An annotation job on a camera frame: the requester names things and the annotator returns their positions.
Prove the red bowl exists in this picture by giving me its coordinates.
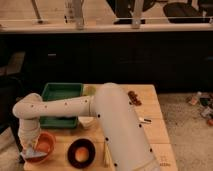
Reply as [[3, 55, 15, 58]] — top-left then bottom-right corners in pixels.
[[26, 131, 56, 163]]

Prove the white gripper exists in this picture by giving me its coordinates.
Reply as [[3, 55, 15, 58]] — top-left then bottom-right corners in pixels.
[[18, 126, 41, 149]]

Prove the green plastic tray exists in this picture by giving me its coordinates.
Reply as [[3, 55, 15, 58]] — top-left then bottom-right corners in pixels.
[[40, 83, 83, 129]]

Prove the black bowl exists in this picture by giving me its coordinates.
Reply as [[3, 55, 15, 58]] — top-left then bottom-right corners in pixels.
[[67, 138, 96, 169]]

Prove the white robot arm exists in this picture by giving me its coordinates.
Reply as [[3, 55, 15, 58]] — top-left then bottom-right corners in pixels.
[[12, 83, 161, 171]]

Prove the yellow green object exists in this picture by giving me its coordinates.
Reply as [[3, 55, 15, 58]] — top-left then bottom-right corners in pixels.
[[83, 86, 96, 96]]

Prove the grey towel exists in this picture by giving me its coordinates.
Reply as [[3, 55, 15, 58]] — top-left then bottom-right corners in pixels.
[[20, 147, 47, 159]]

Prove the orange round fruit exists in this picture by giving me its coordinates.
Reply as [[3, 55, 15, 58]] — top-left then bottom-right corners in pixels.
[[75, 147, 89, 162]]

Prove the clutter on floor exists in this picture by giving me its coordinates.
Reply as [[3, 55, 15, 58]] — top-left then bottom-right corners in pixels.
[[187, 91, 213, 127]]

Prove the brown food item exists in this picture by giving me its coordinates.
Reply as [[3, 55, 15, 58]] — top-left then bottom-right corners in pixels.
[[128, 91, 141, 106]]

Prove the black cabinet counter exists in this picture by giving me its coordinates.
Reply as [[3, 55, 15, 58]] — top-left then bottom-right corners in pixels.
[[0, 31, 213, 92]]

